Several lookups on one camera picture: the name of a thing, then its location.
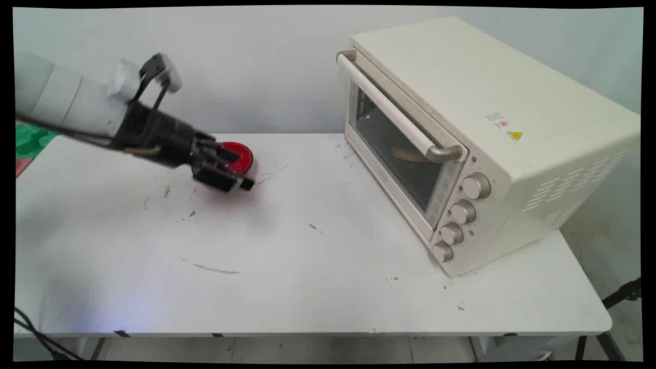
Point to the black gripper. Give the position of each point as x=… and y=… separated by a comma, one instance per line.
x=159, y=136

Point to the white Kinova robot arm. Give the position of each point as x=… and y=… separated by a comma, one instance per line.
x=61, y=97

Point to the red round plate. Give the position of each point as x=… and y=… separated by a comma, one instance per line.
x=242, y=155

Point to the toasted bread slice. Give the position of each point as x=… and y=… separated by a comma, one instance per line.
x=410, y=155

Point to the green patterned mat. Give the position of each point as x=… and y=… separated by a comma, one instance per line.
x=32, y=139

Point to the pink mat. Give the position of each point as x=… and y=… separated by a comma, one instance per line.
x=22, y=166

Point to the black table leg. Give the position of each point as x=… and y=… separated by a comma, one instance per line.
x=610, y=346
x=97, y=348

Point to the beige oven knob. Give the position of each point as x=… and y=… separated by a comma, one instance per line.
x=464, y=211
x=443, y=251
x=476, y=185
x=452, y=233

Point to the white label sticker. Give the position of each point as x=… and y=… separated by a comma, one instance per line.
x=496, y=120

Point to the yellow warning sticker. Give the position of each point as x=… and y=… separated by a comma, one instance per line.
x=514, y=136

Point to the cream toaster oven body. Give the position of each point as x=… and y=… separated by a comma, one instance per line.
x=538, y=128

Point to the black tripod leg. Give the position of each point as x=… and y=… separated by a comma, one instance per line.
x=622, y=293

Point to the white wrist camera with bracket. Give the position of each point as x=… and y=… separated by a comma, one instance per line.
x=123, y=79

